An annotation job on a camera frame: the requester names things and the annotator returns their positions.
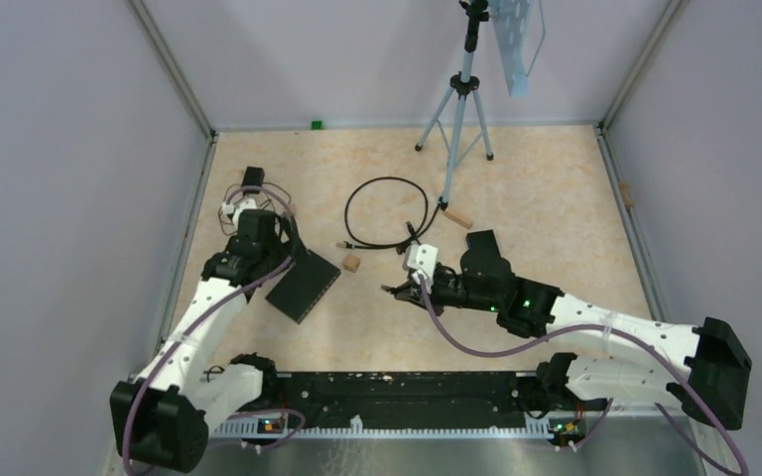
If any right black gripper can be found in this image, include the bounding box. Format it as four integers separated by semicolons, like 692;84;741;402
396;267;500;316

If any black power adapter with cord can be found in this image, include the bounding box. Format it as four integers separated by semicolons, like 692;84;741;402
217;166;296;238

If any black network switch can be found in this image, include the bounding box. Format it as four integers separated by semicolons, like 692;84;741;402
266;250;341;324

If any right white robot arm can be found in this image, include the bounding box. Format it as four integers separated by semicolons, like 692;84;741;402
383;230;752;430

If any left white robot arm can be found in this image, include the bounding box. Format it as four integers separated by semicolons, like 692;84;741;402
109;207;308;475

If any long wooden block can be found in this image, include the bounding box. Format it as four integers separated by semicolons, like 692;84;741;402
444;208;473;229

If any perforated white panel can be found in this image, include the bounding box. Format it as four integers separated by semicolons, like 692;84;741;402
489;0;547;98

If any black coiled ethernet cable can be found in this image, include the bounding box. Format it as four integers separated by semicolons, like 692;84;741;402
335;176;431;252

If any wooden cube near switch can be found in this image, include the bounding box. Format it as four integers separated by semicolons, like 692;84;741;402
342;254;361;273

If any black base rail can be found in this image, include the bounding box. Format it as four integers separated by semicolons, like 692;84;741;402
256;371;581;430

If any wooden block on frame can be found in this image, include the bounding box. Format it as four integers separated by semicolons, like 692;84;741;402
618;181;634;210

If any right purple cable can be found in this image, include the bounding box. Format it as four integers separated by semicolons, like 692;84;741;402
417;276;750;476

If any silver camera tripod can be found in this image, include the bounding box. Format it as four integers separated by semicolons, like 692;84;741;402
414;0;495;210

